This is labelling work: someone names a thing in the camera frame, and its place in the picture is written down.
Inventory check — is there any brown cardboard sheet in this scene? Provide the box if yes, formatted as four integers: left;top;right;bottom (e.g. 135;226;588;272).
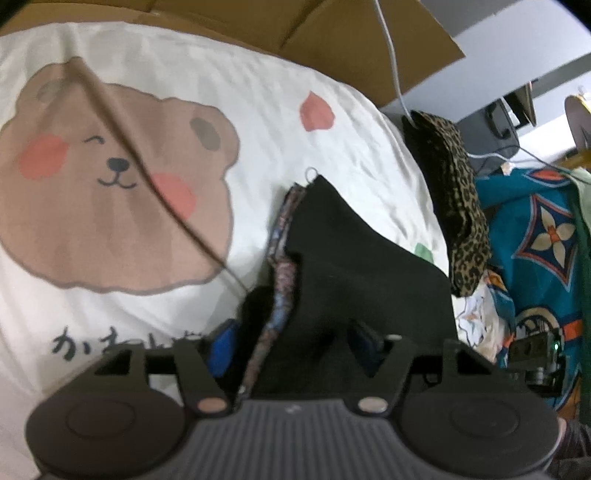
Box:
0;0;466;109

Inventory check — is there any white cable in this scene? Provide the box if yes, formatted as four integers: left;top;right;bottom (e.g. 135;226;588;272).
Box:
372;0;522;161

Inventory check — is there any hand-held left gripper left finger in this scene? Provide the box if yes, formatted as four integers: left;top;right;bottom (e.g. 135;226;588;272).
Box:
85;318;238;416

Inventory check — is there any green cloth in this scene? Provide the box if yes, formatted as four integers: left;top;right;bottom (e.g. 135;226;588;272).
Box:
570;166;591;315

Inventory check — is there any grey office chair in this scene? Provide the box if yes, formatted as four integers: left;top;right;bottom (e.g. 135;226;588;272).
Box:
462;99;525;178

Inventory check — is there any teal printed cloth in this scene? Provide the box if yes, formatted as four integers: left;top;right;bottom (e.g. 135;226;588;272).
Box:
455;166;587;411

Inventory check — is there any black jacket with patterned lining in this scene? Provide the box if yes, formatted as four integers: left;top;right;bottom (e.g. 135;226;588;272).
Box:
238;166;458;402

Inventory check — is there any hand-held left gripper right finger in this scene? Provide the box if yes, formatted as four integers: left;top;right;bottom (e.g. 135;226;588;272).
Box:
348;322;499;416

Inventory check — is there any leopard print cloth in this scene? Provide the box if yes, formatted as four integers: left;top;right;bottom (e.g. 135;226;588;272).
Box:
401;111;492;298

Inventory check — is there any cream bear printed blanket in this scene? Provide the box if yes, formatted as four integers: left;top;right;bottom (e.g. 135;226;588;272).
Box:
0;21;455;480

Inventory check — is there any dark flat panel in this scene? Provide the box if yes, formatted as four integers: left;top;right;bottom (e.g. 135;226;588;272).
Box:
512;82;539;126

